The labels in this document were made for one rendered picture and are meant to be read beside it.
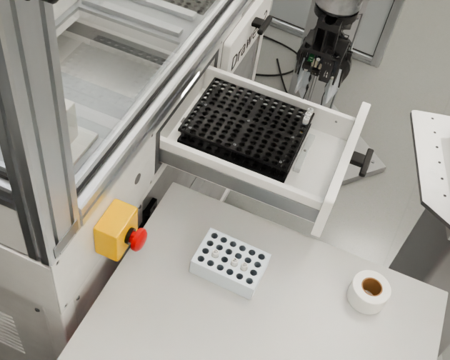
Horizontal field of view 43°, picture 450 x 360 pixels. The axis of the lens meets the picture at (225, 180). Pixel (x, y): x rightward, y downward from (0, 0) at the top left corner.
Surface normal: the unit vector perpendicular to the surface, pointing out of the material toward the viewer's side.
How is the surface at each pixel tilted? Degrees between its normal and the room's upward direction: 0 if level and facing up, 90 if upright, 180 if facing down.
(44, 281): 90
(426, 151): 0
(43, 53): 90
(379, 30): 90
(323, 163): 0
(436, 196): 0
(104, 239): 90
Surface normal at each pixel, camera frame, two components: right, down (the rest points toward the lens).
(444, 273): -0.13, 0.74
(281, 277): 0.11, -0.65
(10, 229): -0.38, 0.67
